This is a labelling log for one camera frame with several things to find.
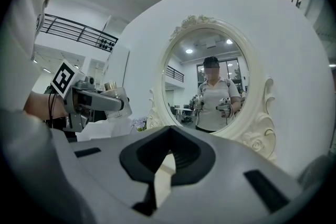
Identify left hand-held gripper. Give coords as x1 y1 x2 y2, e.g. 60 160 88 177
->
50 59 124 132

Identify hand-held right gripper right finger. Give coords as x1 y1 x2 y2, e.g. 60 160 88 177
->
157 125 310 224

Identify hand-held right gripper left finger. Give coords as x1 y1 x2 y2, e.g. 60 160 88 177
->
52 125 174 224

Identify person's left forearm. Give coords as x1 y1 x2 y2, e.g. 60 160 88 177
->
23 90 69 120

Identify purple artificial flowers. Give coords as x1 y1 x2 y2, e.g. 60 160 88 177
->
130 116 148 132

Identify white oval framed mirror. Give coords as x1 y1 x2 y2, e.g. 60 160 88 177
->
146 15 278 163

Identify person's white shirt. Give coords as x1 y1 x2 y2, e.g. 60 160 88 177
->
0 0 53 113

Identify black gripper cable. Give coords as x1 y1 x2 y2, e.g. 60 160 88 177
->
48 92 58 130

